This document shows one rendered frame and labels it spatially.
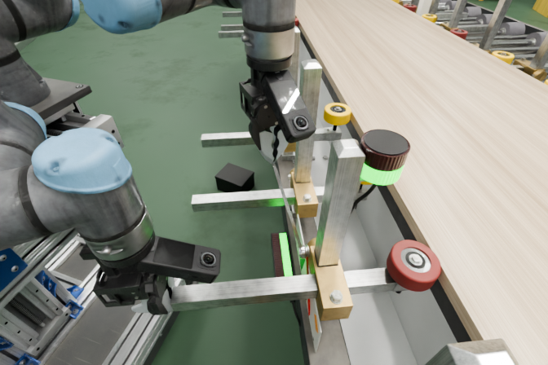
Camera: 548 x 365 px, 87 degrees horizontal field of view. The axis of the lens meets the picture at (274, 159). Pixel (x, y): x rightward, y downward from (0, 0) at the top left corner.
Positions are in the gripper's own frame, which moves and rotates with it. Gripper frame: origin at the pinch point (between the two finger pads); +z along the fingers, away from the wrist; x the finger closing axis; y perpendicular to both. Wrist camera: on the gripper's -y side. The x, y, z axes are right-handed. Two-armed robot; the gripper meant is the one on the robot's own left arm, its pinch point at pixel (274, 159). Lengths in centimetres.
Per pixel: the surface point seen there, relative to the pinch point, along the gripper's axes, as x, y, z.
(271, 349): 2, -4, 98
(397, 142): -8.1, -18.9, -14.8
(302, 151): -9.7, 5.2, 5.4
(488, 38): -142, 49, 11
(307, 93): -9.8, 5.5, -9.4
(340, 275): -2.7, -21.2, 11.0
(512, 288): -24.5, -35.6, 7.7
